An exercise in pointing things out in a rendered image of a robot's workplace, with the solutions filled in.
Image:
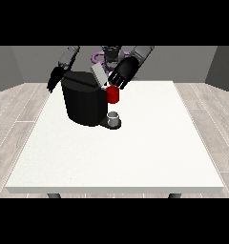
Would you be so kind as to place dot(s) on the red pod holder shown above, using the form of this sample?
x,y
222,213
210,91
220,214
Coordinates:
x,y
112,94

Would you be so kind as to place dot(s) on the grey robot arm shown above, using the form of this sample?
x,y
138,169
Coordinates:
x,y
141,53
68,56

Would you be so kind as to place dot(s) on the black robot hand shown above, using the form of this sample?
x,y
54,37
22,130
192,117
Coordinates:
x,y
55,78
125,72

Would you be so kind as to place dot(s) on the dark table leg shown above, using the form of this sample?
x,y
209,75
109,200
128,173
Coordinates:
x,y
53,195
175,195

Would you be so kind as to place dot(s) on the black coffee machine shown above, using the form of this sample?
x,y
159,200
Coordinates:
x,y
83,100

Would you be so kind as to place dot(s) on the small grey cup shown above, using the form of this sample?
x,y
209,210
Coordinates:
x,y
113,118

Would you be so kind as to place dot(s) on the pale grey machine lid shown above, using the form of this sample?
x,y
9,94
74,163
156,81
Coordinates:
x,y
99,74

